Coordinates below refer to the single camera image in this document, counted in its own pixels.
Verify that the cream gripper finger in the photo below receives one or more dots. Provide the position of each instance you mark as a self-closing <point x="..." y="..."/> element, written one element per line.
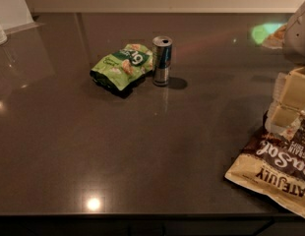
<point x="278" y="87"/>
<point x="292" y="98"/>

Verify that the silver blue redbull can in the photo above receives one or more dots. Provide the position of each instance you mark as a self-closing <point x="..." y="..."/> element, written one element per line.
<point x="161" y="60"/>

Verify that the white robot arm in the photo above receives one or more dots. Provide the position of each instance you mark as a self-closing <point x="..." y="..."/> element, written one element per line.
<point x="290" y="38"/>

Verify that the brown cream chip bag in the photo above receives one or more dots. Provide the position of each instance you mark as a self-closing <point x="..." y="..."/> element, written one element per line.
<point x="273" y="164"/>

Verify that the green snack bag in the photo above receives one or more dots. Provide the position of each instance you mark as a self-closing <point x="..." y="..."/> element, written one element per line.
<point x="123" y="67"/>

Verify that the white board leaning on wall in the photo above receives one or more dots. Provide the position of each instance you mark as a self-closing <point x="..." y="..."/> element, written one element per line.
<point x="15" y="14"/>

